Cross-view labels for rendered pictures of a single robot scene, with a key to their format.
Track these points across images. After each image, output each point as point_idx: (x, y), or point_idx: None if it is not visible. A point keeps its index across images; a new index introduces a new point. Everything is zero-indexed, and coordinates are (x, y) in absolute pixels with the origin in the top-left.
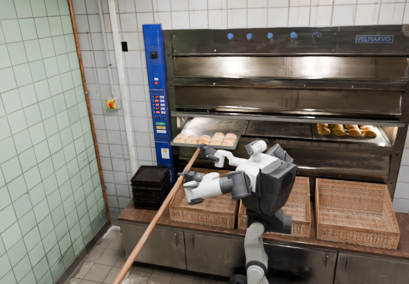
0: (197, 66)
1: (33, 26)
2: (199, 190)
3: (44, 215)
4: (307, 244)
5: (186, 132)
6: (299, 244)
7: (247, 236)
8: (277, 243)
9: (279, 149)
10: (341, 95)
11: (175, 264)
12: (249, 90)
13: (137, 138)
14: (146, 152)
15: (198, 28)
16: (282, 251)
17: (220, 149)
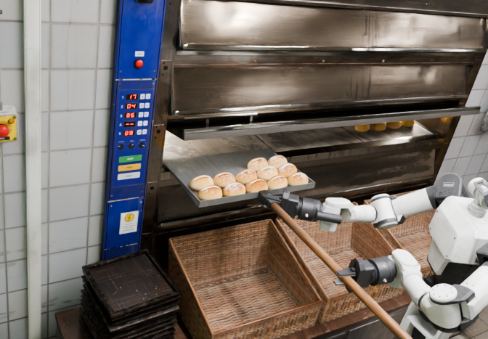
0: (231, 24)
1: None
2: (481, 299)
3: None
4: (407, 304)
5: (179, 166)
6: (398, 309)
7: (441, 336)
8: (372, 320)
9: (462, 184)
10: (415, 72)
11: None
12: (306, 70)
13: (55, 204)
14: (75, 230)
15: None
16: (375, 328)
17: (327, 198)
